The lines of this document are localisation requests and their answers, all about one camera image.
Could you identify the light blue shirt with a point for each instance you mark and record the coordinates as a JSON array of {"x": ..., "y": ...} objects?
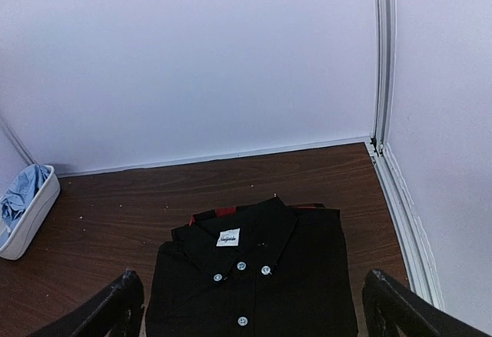
[{"x": 19, "y": 195}]

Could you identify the right aluminium frame post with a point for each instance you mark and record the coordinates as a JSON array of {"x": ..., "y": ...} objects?
[{"x": 386, "y": 11}]

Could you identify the red black plaid shirt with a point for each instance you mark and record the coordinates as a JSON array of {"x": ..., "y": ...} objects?
[{"x": 222, "y": 212}]

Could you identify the right side aluminium rail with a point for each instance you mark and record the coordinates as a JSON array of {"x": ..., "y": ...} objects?
[{"x": 415, "y": 247}]

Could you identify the aluminium frame post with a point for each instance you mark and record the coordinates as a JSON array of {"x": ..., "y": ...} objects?
[
  {"x": 386, "y": 11},
  {"x": 17, "y": 143}
]

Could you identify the white plastic basin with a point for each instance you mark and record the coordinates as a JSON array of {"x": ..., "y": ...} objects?
[{"x": 23, "y": 234}]

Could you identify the black long sleeve shirt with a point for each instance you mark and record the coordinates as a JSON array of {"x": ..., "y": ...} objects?
[{"x": 267, "y": 269}]

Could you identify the left aluminium frame post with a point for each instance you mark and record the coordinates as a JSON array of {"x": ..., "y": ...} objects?
[{"x": 17, "y": 143}]

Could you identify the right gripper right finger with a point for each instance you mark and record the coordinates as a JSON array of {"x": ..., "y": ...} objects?
[{"x": 390, "y": 309}]

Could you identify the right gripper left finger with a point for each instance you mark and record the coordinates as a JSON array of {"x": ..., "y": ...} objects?
[{"x": 117, "y": 310}]

